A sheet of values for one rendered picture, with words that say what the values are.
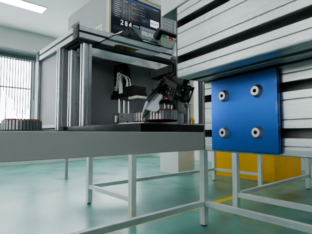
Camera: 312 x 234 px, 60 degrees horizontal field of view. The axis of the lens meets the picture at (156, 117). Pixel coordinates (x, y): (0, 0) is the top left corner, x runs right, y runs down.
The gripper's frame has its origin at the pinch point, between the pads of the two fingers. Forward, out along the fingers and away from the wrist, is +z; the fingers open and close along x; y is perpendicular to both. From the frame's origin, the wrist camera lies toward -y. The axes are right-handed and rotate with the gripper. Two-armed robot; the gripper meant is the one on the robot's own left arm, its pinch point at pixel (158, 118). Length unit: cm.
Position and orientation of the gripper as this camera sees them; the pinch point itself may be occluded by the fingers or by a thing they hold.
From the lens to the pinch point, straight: 87.7
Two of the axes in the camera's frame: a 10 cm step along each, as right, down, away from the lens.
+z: -3.0, 9.0, 3.1
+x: 7.9, 0.5, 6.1
